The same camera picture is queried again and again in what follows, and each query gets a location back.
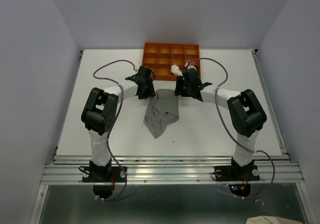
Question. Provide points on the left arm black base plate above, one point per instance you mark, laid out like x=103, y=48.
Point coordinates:
x=108, y=175

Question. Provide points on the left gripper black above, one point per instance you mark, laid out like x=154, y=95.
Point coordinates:
x=151, y=92

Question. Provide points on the white pink bag corner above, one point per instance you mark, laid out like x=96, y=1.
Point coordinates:
x=270, y=220

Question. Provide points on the aluminium rail frame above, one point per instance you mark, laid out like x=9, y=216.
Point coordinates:
x=169, y=179

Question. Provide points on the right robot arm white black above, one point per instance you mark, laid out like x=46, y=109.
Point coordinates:
x=246, y=113

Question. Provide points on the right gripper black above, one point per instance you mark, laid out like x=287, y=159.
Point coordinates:
x=178, y=90

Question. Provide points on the white pink grey underwear pile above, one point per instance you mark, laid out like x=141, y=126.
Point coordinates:
x=175, y=70

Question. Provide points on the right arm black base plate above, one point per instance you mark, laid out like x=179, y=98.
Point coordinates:
x=228, y=173

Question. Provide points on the orange compartment tray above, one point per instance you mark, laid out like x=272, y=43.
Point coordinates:
x=160, y=57

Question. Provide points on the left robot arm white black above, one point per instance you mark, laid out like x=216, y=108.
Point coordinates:
x=101, y=111

